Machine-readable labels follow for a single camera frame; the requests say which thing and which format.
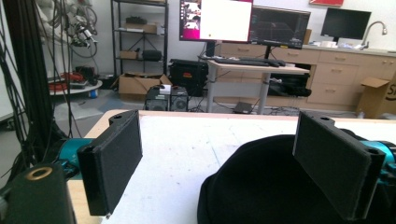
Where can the round white table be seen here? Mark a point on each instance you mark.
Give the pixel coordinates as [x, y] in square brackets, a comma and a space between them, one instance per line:
[77, 89]

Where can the tall cardboard box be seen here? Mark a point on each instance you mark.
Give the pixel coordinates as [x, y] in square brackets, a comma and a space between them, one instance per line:
[375, 99]

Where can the black hard case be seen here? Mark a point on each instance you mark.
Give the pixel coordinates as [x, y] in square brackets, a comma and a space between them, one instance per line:
[186, 74]

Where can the black computer tower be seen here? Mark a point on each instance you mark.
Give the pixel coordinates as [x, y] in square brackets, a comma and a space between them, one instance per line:
[157, 101]
[179, 101]

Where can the metal faucet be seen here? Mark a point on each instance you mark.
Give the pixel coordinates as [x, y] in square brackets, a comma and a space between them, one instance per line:
[367, 32]

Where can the black keyboard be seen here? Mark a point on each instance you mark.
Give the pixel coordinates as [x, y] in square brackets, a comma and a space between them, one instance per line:
[243, 61]

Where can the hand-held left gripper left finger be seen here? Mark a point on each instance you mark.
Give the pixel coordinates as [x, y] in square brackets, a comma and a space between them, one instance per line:
[109, 168]

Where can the small black monitor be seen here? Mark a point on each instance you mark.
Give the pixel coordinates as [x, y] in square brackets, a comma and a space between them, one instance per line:
[345, 23]

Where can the wooden cabinet counter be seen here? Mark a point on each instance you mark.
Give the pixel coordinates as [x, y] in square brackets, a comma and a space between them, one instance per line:
[336, 74]

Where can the small cardboard box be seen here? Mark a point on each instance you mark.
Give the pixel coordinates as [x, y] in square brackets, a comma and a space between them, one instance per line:
[128, 54]

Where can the black cylindrical bag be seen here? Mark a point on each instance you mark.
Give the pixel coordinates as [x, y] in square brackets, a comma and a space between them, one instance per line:
[152, 55]

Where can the flat cardboard box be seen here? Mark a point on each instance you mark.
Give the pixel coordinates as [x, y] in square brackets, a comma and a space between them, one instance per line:
[141, 28]

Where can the open cardboard box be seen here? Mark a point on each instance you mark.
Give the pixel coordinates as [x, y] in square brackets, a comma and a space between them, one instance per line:
[134, 85]

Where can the monitor with pink white screen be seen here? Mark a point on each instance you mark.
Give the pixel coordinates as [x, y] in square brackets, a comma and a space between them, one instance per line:
[224, 18]

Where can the white standing desk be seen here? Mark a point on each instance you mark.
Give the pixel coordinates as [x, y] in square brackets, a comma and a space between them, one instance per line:
[249, 69]

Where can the red wall sign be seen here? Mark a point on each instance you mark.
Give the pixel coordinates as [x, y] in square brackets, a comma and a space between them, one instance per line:
[326, 2]

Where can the black metal shelf rack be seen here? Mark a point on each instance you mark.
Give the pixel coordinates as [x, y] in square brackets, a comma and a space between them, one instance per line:
[165, 37]

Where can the wide dark monitor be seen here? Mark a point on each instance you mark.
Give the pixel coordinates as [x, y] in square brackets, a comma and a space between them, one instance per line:
[277, 28]

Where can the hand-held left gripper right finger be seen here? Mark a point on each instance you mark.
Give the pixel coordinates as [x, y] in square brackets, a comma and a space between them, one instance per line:
[333, 165]

